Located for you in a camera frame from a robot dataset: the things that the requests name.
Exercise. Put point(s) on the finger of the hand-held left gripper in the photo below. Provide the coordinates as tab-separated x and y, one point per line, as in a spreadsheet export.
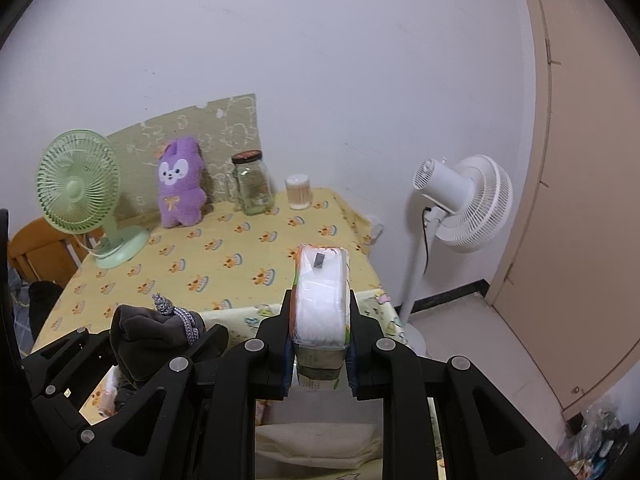
60	410
215	340

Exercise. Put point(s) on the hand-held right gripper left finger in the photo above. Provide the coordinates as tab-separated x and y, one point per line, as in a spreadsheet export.
288	360

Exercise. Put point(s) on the pile of plastic bags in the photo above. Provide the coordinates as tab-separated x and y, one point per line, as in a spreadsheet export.
600	435

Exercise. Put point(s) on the patterned wallpaper piece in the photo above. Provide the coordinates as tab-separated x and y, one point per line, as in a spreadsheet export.
225	120

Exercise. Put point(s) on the beige door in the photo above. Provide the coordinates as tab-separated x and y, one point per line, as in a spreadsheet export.
590	160

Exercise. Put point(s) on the black garment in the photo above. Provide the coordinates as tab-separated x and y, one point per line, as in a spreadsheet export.
45	305

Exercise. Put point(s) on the cream folded cloth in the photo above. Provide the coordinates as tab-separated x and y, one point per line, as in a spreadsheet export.
310	442

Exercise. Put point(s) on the white standing fan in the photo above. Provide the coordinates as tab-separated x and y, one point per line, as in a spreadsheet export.
470	200

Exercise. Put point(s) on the printed fabric storage box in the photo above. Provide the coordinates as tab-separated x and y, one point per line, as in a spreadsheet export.
240	316

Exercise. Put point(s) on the purple plush bunny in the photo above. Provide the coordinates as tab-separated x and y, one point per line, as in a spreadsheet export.
180	185

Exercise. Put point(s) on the green desk fan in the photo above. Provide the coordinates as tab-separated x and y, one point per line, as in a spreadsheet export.
75	195

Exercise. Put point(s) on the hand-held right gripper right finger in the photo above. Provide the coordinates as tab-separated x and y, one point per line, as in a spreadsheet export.
353	365

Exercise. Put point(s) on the glass jar with dark lid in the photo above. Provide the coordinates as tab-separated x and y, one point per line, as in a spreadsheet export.
252	185

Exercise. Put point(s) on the clear cotton swab container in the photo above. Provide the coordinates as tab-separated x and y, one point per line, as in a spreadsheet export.
299	192

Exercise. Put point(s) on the dark grey cloth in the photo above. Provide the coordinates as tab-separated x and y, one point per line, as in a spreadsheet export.
145	335

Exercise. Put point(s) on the yellow printed tablecloth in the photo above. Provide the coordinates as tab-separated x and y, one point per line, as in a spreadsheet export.
225	260

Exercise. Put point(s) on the white tissue pack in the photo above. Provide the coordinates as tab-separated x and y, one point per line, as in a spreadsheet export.
320	300

